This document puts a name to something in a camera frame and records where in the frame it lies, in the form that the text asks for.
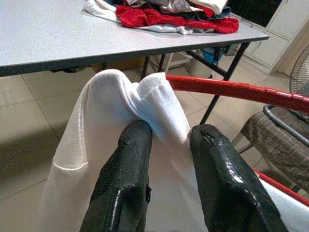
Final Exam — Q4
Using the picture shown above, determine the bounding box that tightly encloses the red plastic hanger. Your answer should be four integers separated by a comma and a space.
166, 74, 309, 207

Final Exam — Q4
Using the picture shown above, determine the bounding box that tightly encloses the plaid cushioned metal chair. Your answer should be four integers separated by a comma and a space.
231, 104, 309, 194

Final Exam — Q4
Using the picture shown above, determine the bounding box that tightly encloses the white t-shirt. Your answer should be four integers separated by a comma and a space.
33, 69, 309, 232

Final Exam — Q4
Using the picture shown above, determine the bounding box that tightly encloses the blue plastic bag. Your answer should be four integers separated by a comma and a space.
201, 47, 224, 61

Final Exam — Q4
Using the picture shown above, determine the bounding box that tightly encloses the crumpled dark blue garment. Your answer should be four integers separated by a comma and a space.
197, 6, 232, 21

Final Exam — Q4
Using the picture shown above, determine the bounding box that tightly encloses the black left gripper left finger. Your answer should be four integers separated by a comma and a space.
80, 120, 153, 232

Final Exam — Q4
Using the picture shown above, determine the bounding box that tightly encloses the white folding table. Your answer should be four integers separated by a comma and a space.
0, 0, 270, 126

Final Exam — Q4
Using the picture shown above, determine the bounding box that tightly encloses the crumpled cream white garment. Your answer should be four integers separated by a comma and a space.
190, 0, 229, 15

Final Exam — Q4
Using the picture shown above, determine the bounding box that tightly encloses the white drawer cabinet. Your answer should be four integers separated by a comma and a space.
241, 0, 309, 75

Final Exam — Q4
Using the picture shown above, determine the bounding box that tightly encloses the standing fan grille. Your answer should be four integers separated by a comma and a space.
289, 51, 309, 97

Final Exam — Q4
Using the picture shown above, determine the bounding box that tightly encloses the crumpled red garment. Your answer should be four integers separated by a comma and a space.
115, 4, 240, 34

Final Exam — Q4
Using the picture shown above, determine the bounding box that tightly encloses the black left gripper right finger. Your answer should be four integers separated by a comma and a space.
190, 124, 288, 232

